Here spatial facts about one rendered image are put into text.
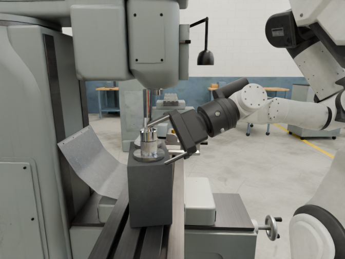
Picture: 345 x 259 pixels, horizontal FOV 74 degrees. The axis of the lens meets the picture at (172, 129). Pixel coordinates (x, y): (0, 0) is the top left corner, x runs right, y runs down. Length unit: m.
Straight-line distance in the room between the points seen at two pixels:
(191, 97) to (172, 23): 6.66
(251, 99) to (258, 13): 7.41
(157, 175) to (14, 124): 0.59
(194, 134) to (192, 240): 0.60
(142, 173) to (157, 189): 0.06
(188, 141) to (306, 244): 0.36
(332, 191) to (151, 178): 0.42
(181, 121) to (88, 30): 0.51
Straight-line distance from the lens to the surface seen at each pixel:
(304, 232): 0.65
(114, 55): 0.88
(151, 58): 0.87
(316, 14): 0.60
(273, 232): 1.23
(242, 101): 0.58
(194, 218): 1.01
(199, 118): 0.57
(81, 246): 1.17
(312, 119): 0.68
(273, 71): 7.98
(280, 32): 0.77
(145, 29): 0.88
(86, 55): 0.91
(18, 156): 1.02
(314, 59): 0.75
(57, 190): 1.04
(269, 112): 0.69
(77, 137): 1.09
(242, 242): 1.09
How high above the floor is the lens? 1.38
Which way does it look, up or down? 14 degrees down
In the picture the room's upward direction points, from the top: straight up
